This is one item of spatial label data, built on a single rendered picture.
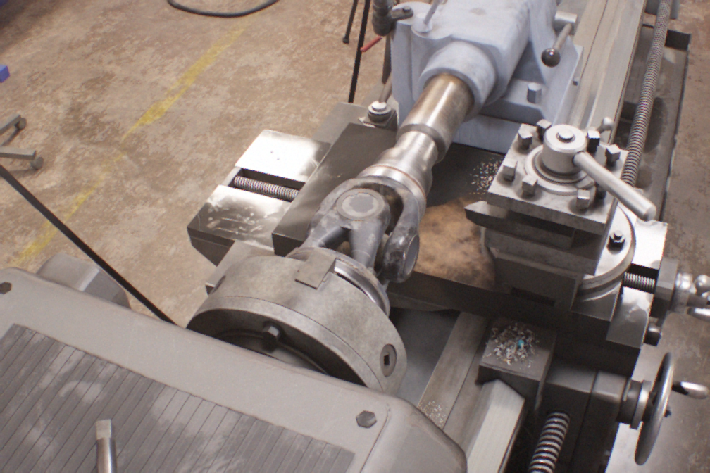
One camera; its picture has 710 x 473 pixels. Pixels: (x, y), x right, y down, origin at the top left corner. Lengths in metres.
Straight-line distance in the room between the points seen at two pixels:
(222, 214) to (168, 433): 0.91
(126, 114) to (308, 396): 2.84
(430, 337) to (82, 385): 0.89
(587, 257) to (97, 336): 0.69
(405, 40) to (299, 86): 1.96
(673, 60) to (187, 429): 2.49
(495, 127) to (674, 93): 1.24
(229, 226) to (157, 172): 1.61
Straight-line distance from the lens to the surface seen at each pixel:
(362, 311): 0.94
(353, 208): 1.10
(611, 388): 1.38
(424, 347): 1.50
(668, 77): 2.86
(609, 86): 1.94
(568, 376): 1.38
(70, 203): 3.10
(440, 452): 0.69
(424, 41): 1.43
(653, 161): 2.47
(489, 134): 1.65
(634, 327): 1.37
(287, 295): 0.92
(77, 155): 3.31
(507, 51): 1.44
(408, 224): 1.11
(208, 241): 1.53
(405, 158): 1.21
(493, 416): 1.27
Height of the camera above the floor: 1.89
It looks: 43 degrees down
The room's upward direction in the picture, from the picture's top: 4 degrees counter-clockwise
